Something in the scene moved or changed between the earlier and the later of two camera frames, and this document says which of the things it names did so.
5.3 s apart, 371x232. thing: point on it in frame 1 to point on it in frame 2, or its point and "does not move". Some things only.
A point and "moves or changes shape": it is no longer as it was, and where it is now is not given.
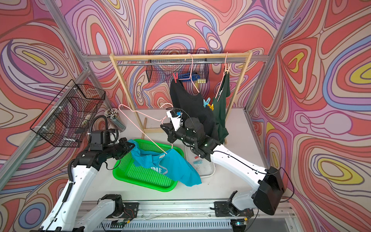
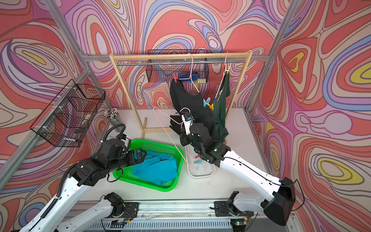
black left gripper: (124, 143) to (140, 158)
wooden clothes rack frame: (230, 54) does not move
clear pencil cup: (114, 117) does not move
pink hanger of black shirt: (191, 72) does not move
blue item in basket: (194, 76) does not move
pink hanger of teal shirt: (120, 106) to (179, 123)
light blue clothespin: (205, 103) does not move
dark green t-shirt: (219, 114) does not move
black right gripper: (171, 134) to (184, 142)
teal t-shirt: (171, 162) moves or changes shape
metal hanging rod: (167, 64) does not move
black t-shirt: (191, 104) does not move
